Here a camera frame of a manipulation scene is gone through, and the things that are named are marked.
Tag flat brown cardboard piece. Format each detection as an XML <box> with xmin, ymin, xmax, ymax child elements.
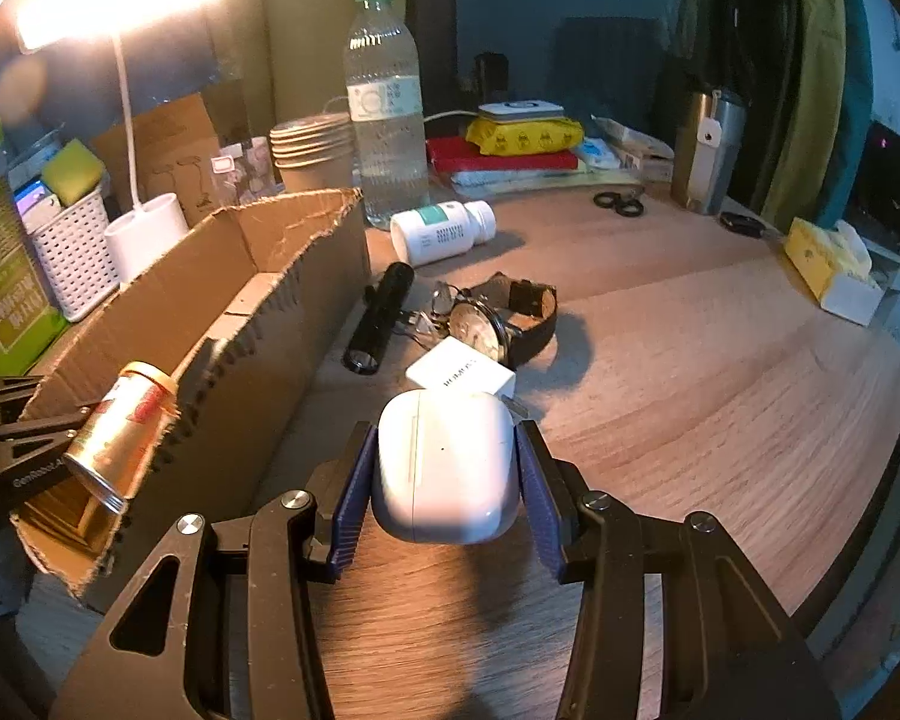
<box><xmin>90</xmin><ymin>94</ymin><xmax>222</xmax><ymax>230</ymax></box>

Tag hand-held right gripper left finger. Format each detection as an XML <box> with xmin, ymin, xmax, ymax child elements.
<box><xmin>49</xmin><ymin>420</ymin><xmax>380</xmax><ymax>720</ymax></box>

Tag yellow tissue box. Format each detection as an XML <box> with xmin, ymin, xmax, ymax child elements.
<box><xmin>784</xmin><ymin>217</ymin><xmax>886</xmax><ymax>327</ymax></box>

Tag metal keyring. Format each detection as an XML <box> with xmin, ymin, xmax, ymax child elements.
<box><xmin>401</xmin><ymin>281</ymin><xmax>458</xmax><ymax>338</ymax></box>

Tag green carton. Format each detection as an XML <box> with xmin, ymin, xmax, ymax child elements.
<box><xmin>0</xmin><ymin>120</ymin><xmax>68</xmax><ymax>376</ymax></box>

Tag hanging green clothes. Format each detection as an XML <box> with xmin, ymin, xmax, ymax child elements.
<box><xmin>750</xmin><ymin>0</ymin><xmax>848</xmax><ymax>233</ymax></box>

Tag red book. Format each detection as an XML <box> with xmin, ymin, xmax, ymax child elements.
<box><xmin>426</xmin><ymin>136</ymin><xmax>582</xmax><ymax>173</ymax></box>

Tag small blue white box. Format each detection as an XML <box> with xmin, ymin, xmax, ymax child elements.
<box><xmin>11</xmin><ymin>180</ymin><xmax>61</xmax><ymax>230</ymax></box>

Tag black scissors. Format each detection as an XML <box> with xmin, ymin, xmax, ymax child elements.
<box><xmin>592</xmin><ymin>190</ymin><xmax>646</xmax><ymax>217</ymax></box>

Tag white power bank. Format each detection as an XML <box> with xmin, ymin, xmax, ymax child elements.
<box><xmin>478</xmin><ymin>100</ymin><xmax>563</xmax><ymax>121</ymax></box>

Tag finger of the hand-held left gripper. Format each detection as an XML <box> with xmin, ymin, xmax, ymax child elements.
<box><xmin>0</xmin><ymin>373</ymin><xmax>98</xmax><ymax>442</ymax></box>

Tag black power adapter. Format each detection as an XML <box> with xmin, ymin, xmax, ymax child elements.
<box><xmin>474</xmin><ymin>52</ymin><xmax>509</xmax><ymax>102</ymax></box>

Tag black flashlight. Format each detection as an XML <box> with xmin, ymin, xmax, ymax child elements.
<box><xmin>343</xmin><ymin>262</ymin><xmax>417</xmax><ymax>376</ymax></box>

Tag white desk lamp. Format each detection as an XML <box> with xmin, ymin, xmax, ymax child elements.
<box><xmin>0</xmin><ymin>0</ymin><xmax>233</xmax><ymax>282</ymax></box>

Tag blue white packet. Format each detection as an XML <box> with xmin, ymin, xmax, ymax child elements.
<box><xmin>577</xmin><ymin>136</ymin><xmax>620</xmax><ymax>170</ymax></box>

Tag white perforated basket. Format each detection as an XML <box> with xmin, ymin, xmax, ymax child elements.
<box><xmin>26</xmin><ymin>180</ymin><xmax>121</xmax><ymax>320</ymax></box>

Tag white pill bottle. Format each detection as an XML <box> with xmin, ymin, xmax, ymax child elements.
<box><xmin>388</xmin><ymin>200</ymin><xmax>497</xmax><ymax>267</ymax></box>

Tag white flat package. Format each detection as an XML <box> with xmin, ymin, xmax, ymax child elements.
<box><xmin>592</xmin><ymin>116</ymin><xmax>676</xmax><ymax>166</ymax></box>

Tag white charger adapter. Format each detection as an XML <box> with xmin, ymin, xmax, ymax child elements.
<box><xmin>405</xmin><ymin>337</ymin><xmax>518</xmax><ymax>402</ymax></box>

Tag dark chair back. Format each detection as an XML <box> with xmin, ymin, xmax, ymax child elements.
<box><xmin>555</xmin><ymin>15</ymin><xmax>668</xmax><ymax>121</ymax></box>

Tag stack of brown paper cups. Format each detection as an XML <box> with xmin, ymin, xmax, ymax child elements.
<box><xmin>270</xmin><ymin>112</ymin><xmax>357</xmax><ymax>196</ymax></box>

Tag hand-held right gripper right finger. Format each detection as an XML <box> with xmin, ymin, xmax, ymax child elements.
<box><xmin>516</xmin><ymin>420</ymin><xmax>845</xmax><ymax>720</ymax></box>

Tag black device with red light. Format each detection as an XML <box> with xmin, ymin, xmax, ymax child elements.
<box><xmin>847</xmin><ymin>120</ymin><xmax>900</xmax><ymax>256</ymax></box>

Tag brown strap wristwatch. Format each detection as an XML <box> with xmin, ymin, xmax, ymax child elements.
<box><xmin>446</xmin><ymin>274</ymin><xmax>560</xmax><ymax>368</ymax></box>

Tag steel tumbler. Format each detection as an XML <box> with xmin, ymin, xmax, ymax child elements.
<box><xmin>671</xmin><ymin>88</ymin><xmax>751</xmax><ymax>216</ymax></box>

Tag cardboard box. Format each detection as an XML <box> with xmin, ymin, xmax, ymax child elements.
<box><xmin>7</xmin><ymin>187</ymin><xmax>372</xmax><ymax>601</ymax></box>

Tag yellow wet wipes pack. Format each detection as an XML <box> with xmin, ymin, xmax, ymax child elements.
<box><xmin>465</xmin><ymin>116</ymin><xmax>586</xmax><ymax>155</ymax></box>

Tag beige panel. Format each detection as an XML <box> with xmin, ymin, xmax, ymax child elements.
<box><xmin>262</xmin><ymin>0</ymin><xmax>413</xmax><ymax>128</ymax></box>

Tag gold and red can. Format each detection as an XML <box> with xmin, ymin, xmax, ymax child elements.
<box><xmin>71</xmin><ymin>361</ymin><xmax>181</xmax><ymax>515</ymax></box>

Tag clear water bottle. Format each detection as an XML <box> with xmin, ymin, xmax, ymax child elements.
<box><xmin>343</xmin><ymin>0</ymin><xmax>430</xmax><ymax>231</ymax></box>

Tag white earbuds case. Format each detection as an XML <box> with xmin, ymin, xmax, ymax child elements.
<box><xmin>371</xmin><ymin>388</ymin><xmax>515</xmax><ymax>545</ymax></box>

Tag small clear packets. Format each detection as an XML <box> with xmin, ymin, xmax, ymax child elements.
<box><xmin>210</xmin><ymin>139</ymin><xmax>278</xmax><ymax>203</ymax></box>

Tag yellow sponge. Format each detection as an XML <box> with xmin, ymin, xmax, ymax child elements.
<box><xmin>41</xmin><ymin>139</ymin><xmax>106</xmax><ymax>200</ymax></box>

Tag pale plastic folder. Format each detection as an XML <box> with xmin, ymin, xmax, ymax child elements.
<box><xmin>450</xmin><ymin>165</ymin><xmax>638</xmax><ymax>196</ymax></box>

